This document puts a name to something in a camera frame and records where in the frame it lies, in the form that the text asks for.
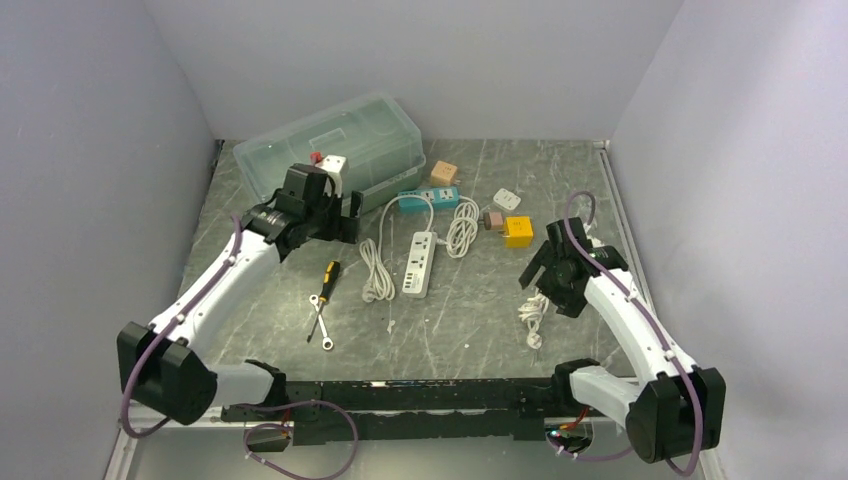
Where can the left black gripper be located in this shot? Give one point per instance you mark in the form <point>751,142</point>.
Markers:
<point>334,221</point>

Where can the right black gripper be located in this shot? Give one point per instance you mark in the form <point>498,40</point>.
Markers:
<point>548,270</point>

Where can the yellow cube socket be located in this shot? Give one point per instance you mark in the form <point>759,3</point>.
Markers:
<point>518,232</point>

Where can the small pink plug adapter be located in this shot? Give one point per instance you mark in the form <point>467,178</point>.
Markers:
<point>493,221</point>

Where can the white plug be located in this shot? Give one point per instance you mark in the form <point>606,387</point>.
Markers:
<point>506,200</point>

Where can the white power strip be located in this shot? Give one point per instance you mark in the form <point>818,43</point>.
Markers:
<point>419,264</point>

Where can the teal power strip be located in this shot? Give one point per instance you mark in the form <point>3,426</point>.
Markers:
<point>419,200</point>

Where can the beige cube plug adapter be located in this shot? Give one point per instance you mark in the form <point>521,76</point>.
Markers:
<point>443,174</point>

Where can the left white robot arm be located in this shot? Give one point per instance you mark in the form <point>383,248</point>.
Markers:
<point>160,363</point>

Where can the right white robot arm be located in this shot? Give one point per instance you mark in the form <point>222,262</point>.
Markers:
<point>675,407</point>

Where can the yellow black screwdriver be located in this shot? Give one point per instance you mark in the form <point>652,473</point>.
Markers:
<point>330,279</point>

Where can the silver combination wrench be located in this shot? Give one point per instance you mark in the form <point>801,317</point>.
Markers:
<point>319,324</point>

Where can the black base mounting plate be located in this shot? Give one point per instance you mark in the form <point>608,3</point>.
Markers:
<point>522,409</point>

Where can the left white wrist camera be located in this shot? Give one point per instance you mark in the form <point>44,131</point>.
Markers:
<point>336,168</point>

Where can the aluminium frame rail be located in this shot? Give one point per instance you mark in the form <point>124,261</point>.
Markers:
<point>673,407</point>

